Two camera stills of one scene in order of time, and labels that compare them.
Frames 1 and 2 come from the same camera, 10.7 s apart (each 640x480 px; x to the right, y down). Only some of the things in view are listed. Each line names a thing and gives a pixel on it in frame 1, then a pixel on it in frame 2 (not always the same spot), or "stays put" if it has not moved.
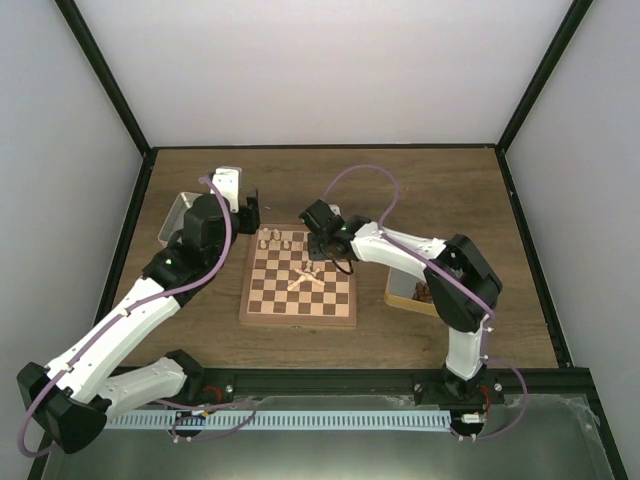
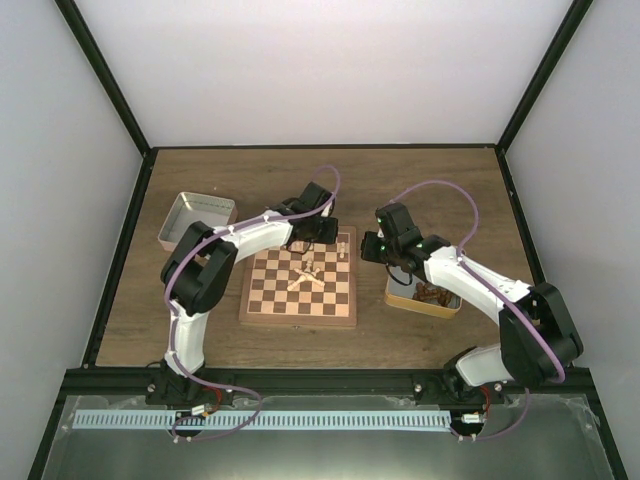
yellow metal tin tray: [399, 292] stays put
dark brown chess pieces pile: [422, 292] stays put
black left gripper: [252, 214] -> [329, 236]
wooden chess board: [286, 287] stays put
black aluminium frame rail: [387, 385] stays put
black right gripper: [314, 253] -> [368, 252]
